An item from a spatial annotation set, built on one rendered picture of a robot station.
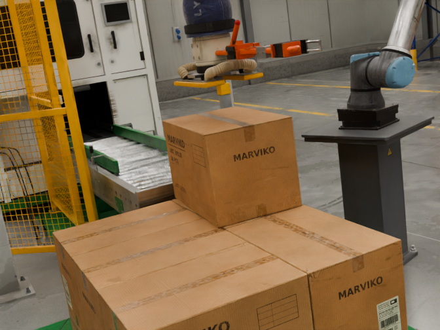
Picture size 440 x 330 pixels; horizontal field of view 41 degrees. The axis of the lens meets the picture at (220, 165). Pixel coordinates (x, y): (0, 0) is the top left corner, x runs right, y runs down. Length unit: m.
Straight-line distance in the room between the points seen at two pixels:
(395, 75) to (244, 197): 0.95
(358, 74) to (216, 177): 1.01
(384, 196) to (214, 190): 1.04
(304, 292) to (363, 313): 0.27
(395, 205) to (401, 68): 0.75
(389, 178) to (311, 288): 1.28
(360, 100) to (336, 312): 1.31
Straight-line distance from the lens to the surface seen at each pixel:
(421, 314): 2.83
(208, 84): 2.48
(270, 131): 2.47
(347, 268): 2.05
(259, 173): 2.48
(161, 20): 12.40
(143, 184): 3.40
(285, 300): 1.94
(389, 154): 3.13
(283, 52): 2.11
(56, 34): 3.60
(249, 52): 2.33
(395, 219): 3.24
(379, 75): 2.93
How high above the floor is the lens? 1.36
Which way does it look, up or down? 13 degrees down
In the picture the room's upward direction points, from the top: 8 degrees counter-clockwise
